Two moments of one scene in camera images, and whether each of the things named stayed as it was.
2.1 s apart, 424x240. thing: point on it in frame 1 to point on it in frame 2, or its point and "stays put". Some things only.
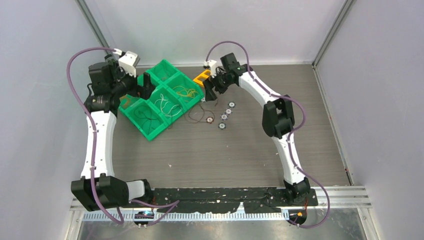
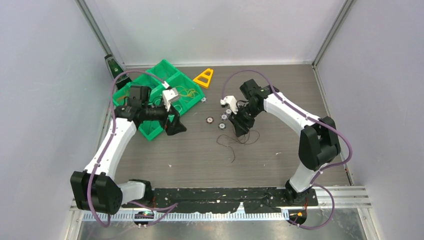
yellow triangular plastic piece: x=200 y=79 stays put
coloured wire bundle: x=199 y=114 to x=244 y=143
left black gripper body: x=132 y=87 to x=169 y=125
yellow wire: x=186 y=92 stays put
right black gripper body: x=219 y=82 to x=245 y=116
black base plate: x=254 y=200 stays put
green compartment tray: x=176 y=92 stays put
